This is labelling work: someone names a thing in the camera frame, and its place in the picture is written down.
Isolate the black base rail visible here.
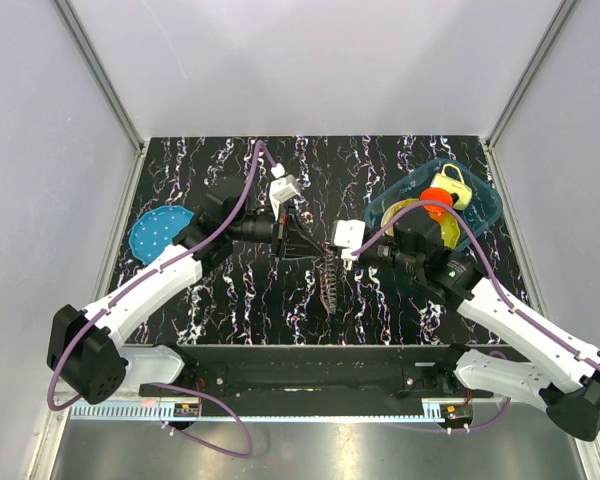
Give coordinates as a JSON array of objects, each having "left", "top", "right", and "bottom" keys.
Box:
[{"left": 139, "top": 343, "right": 486, "bottom": 401}]

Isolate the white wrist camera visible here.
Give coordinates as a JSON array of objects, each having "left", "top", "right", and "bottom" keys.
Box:
[
  {"left": 331, "top": 220, "right": 366, "bottom": 251},
  {"left": 269, "top": 175, "right": 300, "bottom": 211}
]

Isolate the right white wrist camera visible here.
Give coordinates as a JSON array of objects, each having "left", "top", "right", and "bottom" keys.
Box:
[{"left": 331, "top": 220, "right": 366, "bottom": 251}]

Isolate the yellow toy handbag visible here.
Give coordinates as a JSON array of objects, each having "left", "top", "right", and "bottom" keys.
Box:
[{"left": 430, "top": 163, "right": 473, "bottom": 211}]

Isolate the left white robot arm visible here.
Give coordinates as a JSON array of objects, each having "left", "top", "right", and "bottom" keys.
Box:
[{"left": 47, "top": 193, "right": 324, "bottom": 404}]

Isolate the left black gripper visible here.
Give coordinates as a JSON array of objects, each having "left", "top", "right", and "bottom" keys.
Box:
[{"left": 228, "top": 201, "right": 325, "bottom": 262}]

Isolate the blue dotted plate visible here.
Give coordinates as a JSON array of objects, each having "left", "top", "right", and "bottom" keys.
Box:
[{"left": 128, "top": 205, "right": 193, "bottom": 265}]

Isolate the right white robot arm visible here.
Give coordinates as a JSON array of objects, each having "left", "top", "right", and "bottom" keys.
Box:
[{"left": 332, "top": 202, "right": 600, "bottom": 442}]

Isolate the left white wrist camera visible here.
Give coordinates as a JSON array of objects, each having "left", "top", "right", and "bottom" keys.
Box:
[{"left": 269, "top": 175, "right": 300, "bottom": 211}]

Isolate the yellow plate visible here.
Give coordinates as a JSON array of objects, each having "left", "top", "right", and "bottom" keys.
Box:
[{"left": 380, "top": 198, "right": 461, "bottom": 248}]

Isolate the teal plastic tray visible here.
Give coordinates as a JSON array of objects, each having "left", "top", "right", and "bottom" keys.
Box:
[{"left": 363, "top": 158, "right": 502, "bottom": 237}]

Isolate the orange plastic cup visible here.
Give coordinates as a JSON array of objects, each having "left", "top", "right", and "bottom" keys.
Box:
[{"left": 420, "top": 187, "right": 454, "bottom": 217}]

